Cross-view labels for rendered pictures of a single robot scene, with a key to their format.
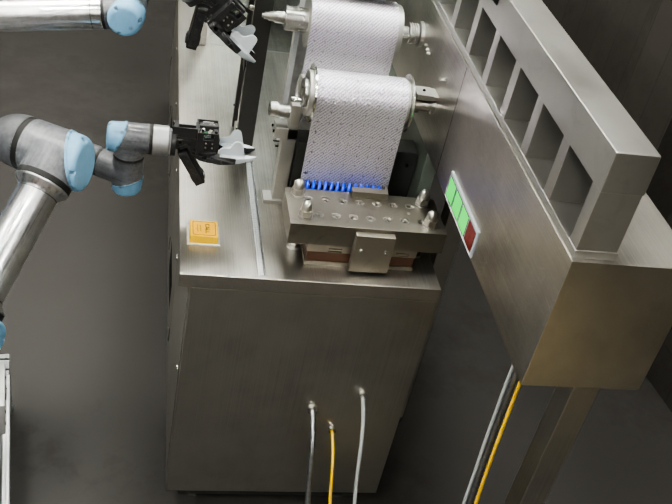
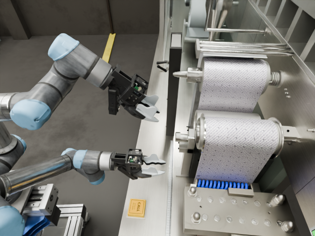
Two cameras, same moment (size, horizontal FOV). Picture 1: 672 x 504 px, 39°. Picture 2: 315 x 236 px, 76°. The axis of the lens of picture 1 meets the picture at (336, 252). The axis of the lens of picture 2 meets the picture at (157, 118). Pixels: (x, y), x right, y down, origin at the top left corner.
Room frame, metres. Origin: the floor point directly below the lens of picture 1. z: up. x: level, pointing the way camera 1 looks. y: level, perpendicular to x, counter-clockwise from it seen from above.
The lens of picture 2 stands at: (1.65, 0.13, 1.81)
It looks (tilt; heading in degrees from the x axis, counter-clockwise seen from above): 45 degrees down; 20
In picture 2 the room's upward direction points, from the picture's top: straight up
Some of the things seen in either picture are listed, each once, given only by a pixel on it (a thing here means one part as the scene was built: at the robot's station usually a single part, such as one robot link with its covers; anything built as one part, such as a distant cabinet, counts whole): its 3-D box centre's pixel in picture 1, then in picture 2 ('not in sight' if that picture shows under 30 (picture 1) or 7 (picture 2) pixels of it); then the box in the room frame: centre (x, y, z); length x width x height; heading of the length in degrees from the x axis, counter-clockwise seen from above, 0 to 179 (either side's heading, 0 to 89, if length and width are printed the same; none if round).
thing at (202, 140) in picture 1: (195, 140); (127, 161); (2.02, 0.40, 1.12); 0.12 x 0.08 x 0.09; 106
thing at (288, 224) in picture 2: (431, 218); (289, 225); (2.02, -0.22, 1.05); 0.04 x 0.04 x 0.04
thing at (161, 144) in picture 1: (162, 139); (108, 160); (2.00, 0.48, 1.11); 0.08 x 0.05 x 0.08; 16
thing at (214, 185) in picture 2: (344, 189); (223, 185); (2.11, 0.02, 1.03); 0.21 x 0.04 x 0.03; 105
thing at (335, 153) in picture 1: (350, 156); (228, 170); (2.13, 0.02, 1.11); 0.23 x 0.01 x 0.18; 105
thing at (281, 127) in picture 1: (280, 151); (183, 155); (2.18, 0.20, 1.05); 0.06 x 0.05 x 0.31; 105
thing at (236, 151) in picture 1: (238, 151); (153, 170); (2.02, 0.29, 1.11); 0.09 x 0.03 x 0.06; 97
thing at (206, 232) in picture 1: (203, 232); (137, 207); (1.94, 0.34, 0.91); 0.07 x 0.07 x 0.02; 15
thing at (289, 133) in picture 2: (426, 93); (288, 132); (2.23, -0.13, 1.28); 0.06 x 0.05 x 0.02; 105
